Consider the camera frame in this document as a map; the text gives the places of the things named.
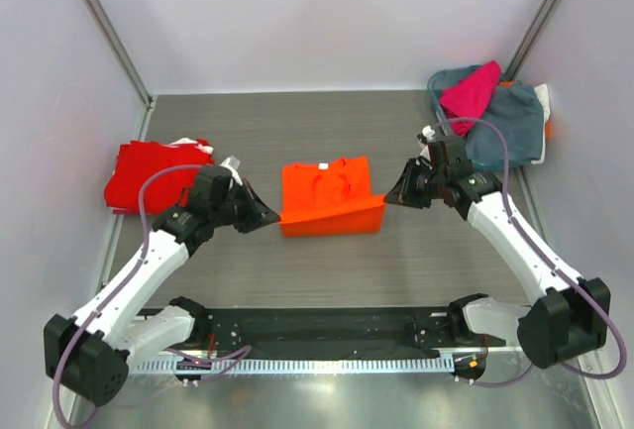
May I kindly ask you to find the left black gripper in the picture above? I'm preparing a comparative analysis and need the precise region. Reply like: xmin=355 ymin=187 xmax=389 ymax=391
xmin=210 ymin=178 xmax=279 ymax=234

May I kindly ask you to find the orange t-shirt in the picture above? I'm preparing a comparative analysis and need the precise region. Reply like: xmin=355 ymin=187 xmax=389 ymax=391
xmin=279 ymin=156 xmax=385 ymax=238

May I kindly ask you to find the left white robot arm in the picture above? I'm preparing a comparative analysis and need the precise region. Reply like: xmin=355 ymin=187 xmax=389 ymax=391
xmin=44 ymin=157 xmax=279 ymax=407

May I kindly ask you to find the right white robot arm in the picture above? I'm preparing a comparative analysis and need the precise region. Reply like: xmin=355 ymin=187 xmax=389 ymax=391
xmin=384 ymin=136 xmax=611 ymax=369

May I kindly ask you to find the white garment in stack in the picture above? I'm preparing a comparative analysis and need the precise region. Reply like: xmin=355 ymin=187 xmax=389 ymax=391
xmin=168 ymin=137 xmax=214 ymax=155

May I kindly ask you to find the folded red t-shirt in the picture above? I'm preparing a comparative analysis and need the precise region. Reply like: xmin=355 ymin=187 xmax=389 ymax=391
xmin=103 ymin=141 xmax=214 ymax=215

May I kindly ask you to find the magenta t-shirt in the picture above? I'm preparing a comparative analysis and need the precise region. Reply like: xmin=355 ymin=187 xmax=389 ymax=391
xmin=439 ymin=60 xmax=501 ymax=137

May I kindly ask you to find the teal laundry basket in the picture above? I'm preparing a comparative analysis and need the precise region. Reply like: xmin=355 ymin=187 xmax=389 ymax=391
xmin=427 ymin=64 xmax=531 ymax=171

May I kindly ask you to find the white t-shirt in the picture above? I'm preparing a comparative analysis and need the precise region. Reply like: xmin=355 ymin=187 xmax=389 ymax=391
xmin=533 ymin=84 xmax=551 ymax=125

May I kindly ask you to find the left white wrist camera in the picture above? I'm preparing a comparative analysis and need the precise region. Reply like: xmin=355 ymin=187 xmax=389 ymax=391
xmin=220 ymin=156 xmax=244 ymax=186

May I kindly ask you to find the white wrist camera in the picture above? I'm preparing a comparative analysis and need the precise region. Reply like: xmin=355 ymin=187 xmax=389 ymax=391
xmin=220 ymin=156 xmax=244 ymax=186
xmin=417 ymin=125 xmax=438 ymax=161

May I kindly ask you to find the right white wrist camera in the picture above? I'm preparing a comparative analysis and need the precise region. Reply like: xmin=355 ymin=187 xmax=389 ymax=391
xmin=417 ymin=125 xmax=438 ymax=161

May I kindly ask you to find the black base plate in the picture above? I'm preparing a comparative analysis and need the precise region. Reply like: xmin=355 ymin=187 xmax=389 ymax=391
xmin=136 ymin=305 xmax=507 ymax=359

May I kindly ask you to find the slotted cable duct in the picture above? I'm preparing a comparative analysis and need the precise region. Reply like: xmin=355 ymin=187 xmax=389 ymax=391
xmin=130 ymin=354 xmax=455 ymax=377

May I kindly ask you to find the right aluminium corner post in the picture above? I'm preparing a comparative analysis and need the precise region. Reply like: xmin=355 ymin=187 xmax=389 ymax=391
xmin=504 ymin=0 xmax=562 ymax=79

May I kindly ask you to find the aluminium corner post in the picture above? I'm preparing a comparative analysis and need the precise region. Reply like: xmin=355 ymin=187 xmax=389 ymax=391
xmin=56 ymin=0 xmax=155 ymax=106
xmin=504 ymin=0 xmax=562 ymax=79

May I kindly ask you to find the left aluminium corner post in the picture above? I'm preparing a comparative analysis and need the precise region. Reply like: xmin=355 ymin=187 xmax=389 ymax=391
xmin=56 ymin=0 xmax=155 ymax=106

